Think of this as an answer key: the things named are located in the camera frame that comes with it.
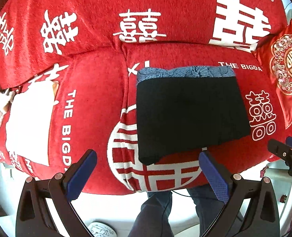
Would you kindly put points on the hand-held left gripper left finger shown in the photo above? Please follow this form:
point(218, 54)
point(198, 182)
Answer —
point(83, 175)

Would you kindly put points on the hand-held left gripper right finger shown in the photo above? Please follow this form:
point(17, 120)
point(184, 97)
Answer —
point(214, 175)

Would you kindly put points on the black pants with blue waistband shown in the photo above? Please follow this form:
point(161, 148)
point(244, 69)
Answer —
point(190, 113)

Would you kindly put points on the person's right leg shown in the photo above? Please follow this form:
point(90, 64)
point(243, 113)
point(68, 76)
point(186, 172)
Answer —
point(207, 209)

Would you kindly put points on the person's leg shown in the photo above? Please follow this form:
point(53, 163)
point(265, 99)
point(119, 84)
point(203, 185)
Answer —
point(155, 214)
point(207, 209)

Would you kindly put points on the white patterned slipper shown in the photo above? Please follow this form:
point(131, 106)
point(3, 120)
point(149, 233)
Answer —
point(102, 230)

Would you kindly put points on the red embroidered cushion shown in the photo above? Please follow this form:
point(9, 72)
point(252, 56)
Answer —
point(286, 79)

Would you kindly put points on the person's left leg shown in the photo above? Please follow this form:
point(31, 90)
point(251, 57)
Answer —
point(155, 214)

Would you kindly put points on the white folded towel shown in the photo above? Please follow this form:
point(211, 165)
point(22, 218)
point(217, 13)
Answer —
point(30, 123)

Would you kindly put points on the red printed sofa cover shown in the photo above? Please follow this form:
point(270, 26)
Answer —
point(99, 79)

